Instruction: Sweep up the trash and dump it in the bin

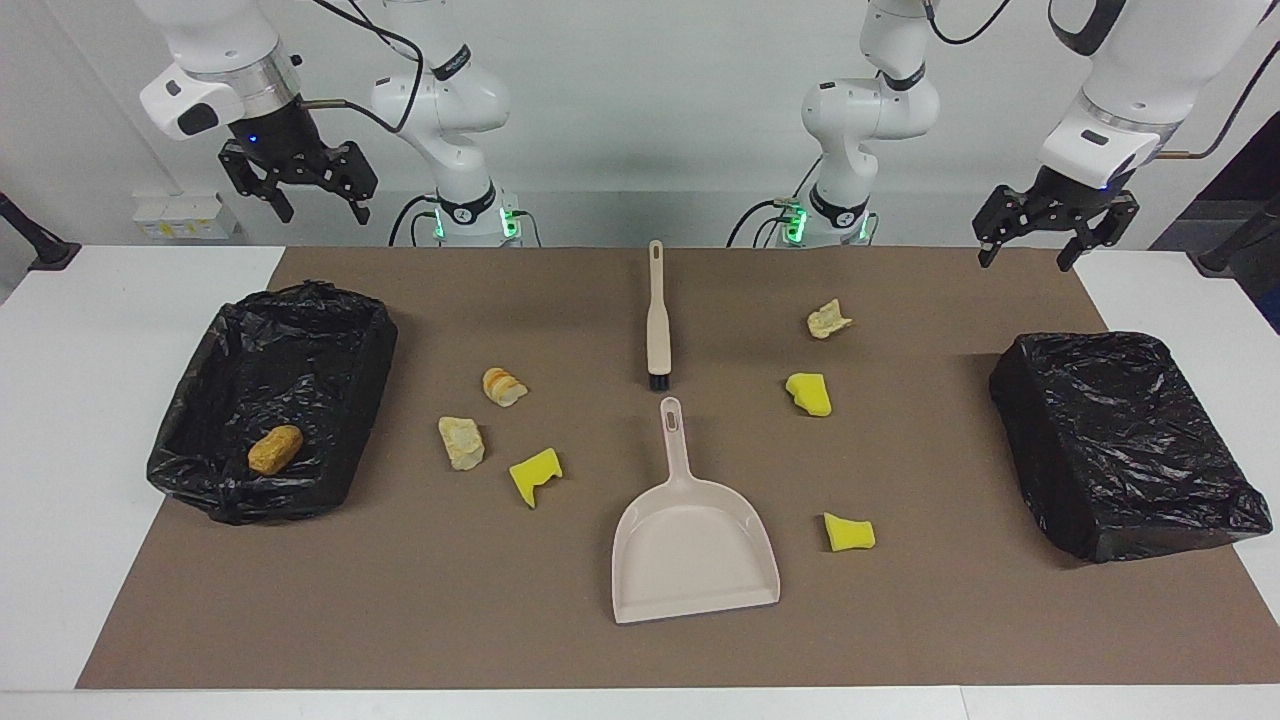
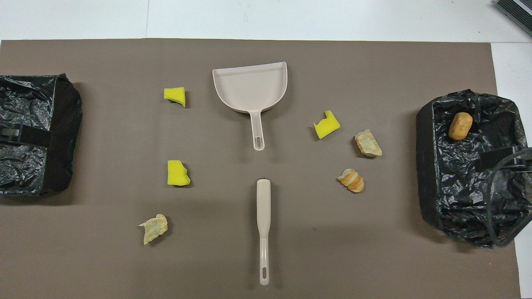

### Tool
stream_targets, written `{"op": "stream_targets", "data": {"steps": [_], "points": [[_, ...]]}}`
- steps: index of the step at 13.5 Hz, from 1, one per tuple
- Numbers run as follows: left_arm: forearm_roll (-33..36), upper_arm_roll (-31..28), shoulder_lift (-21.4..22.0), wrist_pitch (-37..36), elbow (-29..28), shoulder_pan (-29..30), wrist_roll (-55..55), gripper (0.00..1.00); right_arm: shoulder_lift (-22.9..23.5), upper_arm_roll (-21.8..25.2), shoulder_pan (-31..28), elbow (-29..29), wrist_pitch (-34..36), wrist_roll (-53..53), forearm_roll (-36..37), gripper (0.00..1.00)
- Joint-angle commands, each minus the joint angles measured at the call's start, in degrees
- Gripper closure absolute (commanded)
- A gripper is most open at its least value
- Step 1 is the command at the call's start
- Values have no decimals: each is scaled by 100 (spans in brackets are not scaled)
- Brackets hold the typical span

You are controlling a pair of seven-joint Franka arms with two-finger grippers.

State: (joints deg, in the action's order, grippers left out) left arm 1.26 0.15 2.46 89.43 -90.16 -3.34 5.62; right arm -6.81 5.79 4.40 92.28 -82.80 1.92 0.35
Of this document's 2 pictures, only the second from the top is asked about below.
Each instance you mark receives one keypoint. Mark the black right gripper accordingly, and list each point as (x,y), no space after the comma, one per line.
(523,155)

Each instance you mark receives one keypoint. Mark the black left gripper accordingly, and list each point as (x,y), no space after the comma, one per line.
(9,135)

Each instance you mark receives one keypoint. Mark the pale bread chunk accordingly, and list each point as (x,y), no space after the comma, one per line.
(368,143)

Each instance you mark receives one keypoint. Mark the small yellow sponge piece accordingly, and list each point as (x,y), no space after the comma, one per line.
(173,94)

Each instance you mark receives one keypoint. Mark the striped orange croissant piece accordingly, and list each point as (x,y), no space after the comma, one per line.
(352,181)

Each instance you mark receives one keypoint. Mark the square yellow sponge piece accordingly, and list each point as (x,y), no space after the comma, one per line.
(176,173)

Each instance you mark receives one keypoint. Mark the pale bread piece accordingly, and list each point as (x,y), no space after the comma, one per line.
(154,227)

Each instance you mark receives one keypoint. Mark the notched yellow sponge piece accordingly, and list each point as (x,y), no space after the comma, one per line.
(326,128)

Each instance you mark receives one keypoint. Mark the beige plastic dustpan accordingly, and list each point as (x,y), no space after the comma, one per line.
(249,87)

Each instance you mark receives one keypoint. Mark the beige hand brush black bristles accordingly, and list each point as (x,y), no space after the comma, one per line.
(263,199)

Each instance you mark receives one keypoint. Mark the black bag lined bin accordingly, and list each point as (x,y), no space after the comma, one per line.
(457,187)
(25,104)

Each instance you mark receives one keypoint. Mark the brown bread roll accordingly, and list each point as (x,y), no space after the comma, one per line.
(460,126)

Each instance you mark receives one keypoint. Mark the dark grey ribbed object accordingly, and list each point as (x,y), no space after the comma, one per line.
(515,12)

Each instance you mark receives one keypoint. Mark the brown paper table mat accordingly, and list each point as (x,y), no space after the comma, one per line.
(332,249)

